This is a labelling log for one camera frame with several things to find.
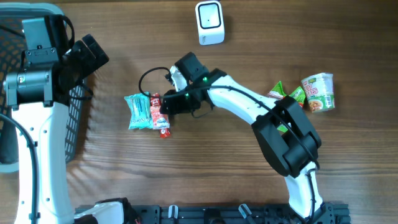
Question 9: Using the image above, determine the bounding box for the red chocolate bar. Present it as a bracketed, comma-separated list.
[150, 93, 171, 138]

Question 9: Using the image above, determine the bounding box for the small red white packet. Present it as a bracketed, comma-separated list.
[150, 106, 170, 129]

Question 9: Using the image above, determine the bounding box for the white barcode scanner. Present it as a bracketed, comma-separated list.
[195, 1, 225, 45]

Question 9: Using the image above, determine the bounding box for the teal tissue pack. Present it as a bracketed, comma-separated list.
[124, 93, 153, 129]

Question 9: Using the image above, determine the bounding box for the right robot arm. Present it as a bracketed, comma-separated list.
[161, 52, 336, 223]

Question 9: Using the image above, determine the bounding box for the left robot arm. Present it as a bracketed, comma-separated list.
[4, 14, 125, 223]

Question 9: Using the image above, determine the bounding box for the cup noodles cup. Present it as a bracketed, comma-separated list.
[301, 72, 335, 113]

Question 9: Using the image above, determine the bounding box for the clear green snack bag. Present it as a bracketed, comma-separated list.
[277, 86, 306, 133]

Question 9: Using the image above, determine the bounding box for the grey plastic mesh basket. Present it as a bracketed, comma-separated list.
[1, 2, 83, 173]

